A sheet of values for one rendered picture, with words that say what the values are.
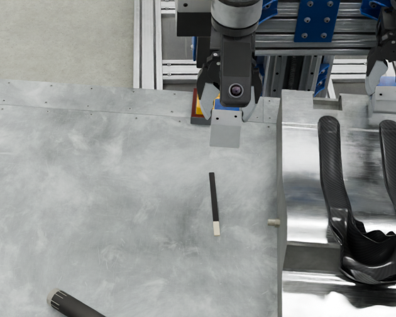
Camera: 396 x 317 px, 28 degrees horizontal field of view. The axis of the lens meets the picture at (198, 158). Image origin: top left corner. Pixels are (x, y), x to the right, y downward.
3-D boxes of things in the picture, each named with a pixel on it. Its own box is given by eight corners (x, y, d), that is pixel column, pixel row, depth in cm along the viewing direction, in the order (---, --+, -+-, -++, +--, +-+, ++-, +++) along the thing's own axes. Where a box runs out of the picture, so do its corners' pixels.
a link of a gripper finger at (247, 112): (261, 100, 135) (253, 60, 129) (261, 124, 131) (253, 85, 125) (244, 102, 136) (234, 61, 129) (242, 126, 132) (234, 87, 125)
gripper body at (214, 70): (254, 55, 130) (261, -5, 121) (253, 91, 124) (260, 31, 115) (207, 51, 130) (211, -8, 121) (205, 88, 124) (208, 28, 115)
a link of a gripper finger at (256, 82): (266, 97, 129) (258, 56, 122) (266, 103, 128) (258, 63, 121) (237, 100, 129) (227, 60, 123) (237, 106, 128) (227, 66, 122)
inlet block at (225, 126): (213, 92, 142) (214, 70, 138) (241, 94, 142) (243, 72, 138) (209, 146, 133) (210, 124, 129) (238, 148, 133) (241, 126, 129)
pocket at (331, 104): (309, 105, 148) (312, 90, 145) (337, 107, 148) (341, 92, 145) (310, 122, 145) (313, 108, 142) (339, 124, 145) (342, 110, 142)
